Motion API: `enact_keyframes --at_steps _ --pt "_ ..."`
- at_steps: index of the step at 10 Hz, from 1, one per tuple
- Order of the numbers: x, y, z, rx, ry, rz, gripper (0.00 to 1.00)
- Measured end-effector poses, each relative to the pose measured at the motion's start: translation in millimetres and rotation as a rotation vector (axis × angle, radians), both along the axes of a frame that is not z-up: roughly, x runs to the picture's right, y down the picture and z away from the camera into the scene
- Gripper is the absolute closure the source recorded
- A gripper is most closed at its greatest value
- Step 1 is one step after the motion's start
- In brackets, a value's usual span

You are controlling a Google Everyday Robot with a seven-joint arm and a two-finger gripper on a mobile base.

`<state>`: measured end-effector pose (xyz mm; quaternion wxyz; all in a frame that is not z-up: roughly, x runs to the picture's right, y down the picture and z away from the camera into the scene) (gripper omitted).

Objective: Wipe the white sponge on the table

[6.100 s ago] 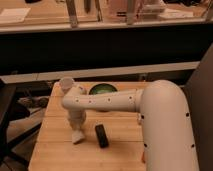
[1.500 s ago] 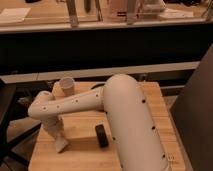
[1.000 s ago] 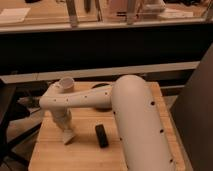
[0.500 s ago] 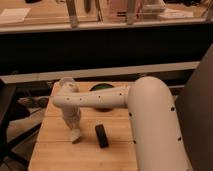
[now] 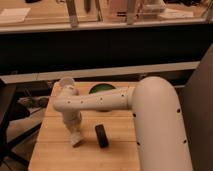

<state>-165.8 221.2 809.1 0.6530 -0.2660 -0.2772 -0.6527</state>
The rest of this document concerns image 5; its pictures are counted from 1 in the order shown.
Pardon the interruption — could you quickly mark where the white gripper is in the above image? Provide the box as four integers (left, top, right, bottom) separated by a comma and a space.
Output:
62, 112, 82, 134

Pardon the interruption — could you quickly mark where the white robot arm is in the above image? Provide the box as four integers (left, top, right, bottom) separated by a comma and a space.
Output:
53, 76, 193, 171

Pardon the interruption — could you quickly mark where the black cylindrical object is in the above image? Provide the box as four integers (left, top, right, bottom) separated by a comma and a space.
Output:
95, 124, 109, 148

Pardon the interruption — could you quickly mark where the white cup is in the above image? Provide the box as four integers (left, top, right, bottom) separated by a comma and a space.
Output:
59, 77, 75, 88

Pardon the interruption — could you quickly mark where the green bowl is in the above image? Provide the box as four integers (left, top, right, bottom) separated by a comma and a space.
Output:
89, 83, 115, 94

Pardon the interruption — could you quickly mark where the white paper sheet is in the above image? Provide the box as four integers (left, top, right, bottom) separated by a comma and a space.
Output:
0, 8, 30, 24

